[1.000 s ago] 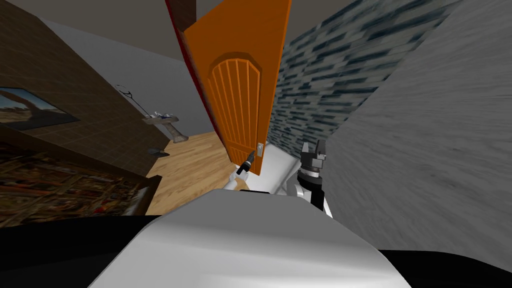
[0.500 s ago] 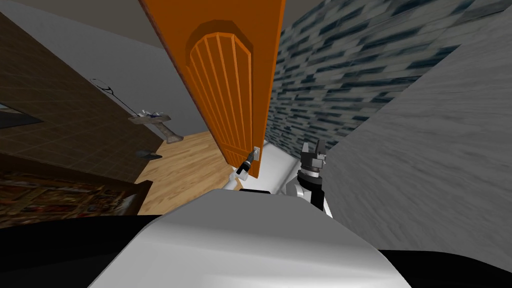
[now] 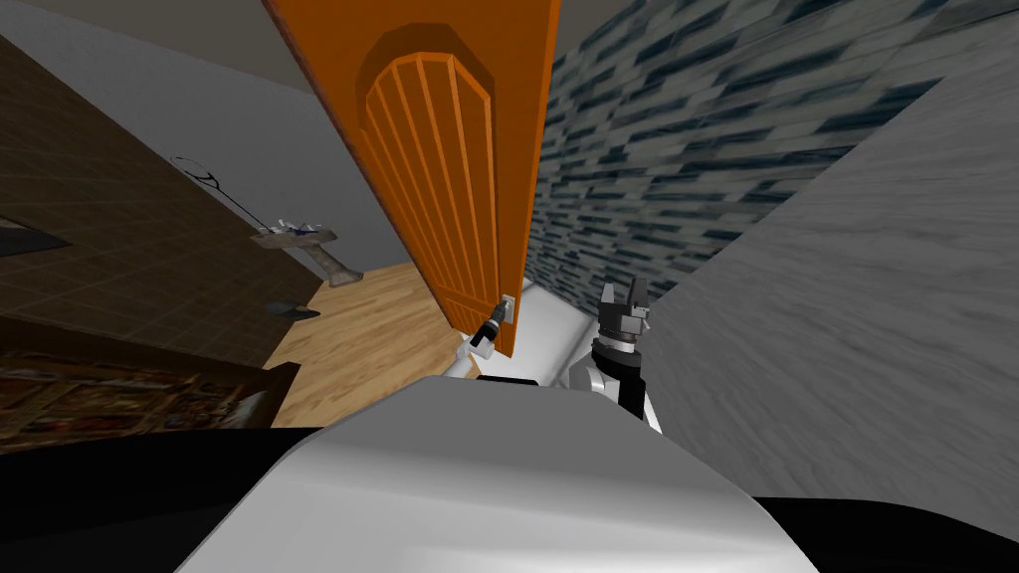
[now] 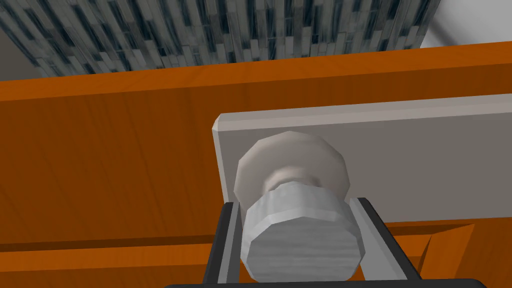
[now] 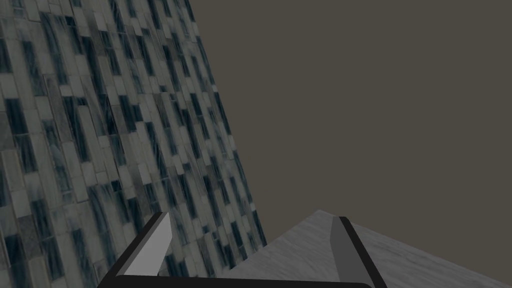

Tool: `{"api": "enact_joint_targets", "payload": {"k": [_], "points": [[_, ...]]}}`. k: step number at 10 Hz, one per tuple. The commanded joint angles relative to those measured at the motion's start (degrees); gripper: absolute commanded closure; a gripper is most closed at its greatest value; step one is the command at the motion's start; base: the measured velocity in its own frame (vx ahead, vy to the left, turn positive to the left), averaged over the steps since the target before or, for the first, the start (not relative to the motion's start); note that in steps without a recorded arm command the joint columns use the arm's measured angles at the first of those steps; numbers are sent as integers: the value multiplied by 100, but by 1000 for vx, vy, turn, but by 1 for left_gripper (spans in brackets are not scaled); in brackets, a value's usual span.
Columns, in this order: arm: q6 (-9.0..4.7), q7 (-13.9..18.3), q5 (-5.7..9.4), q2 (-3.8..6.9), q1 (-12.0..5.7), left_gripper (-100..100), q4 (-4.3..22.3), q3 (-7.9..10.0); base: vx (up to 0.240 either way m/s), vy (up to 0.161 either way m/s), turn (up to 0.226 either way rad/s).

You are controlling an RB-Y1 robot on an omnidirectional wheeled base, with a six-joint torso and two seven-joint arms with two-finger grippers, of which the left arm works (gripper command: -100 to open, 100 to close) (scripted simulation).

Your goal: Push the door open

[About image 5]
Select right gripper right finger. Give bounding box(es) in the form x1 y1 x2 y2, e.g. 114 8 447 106
329 215 389 288

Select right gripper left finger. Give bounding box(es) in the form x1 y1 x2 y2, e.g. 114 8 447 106
113 211 173 277

